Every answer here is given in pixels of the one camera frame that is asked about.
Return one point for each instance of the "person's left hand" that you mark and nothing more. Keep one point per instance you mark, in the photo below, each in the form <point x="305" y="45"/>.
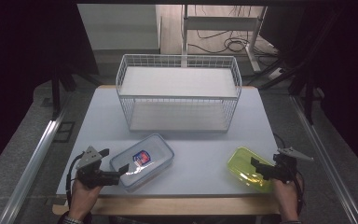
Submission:
<point x="82" y="199"/>

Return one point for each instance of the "aluminium rail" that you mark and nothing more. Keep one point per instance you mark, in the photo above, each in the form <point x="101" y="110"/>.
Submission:
<point x="32" y="165"/>
<point x="326" y="168"/>

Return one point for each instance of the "black stand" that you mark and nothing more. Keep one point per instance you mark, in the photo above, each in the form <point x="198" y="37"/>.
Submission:
<point x="307" y="93"/>
<point x="56" y="93"/>

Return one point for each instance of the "white metal desk frame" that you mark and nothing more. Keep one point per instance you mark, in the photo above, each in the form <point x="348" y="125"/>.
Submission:
<point x="222" y="23"/>

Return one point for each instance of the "white cabinet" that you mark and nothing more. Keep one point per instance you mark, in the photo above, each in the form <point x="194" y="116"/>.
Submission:
<point x="118" y="26"/>

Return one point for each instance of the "yellow-green plastic container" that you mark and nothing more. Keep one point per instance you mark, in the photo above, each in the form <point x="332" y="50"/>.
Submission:
<point x="240" y="165"/>

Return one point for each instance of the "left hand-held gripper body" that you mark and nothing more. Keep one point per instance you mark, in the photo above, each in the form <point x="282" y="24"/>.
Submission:
<point x="90" y="174"/>

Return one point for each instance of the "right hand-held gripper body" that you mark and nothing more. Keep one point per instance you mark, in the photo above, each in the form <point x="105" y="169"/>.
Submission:
<point x="284" y="169"/>

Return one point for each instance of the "clear container with blue lid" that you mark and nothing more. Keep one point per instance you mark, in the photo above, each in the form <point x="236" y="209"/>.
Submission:
<point x="141" y="163"/>

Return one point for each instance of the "white power strip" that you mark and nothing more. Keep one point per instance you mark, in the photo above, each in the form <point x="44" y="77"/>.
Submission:
<point x="275" y="73"/>

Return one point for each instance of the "person's right hand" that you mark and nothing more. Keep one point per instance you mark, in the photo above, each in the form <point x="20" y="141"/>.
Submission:
<point x="287" y="199"/>

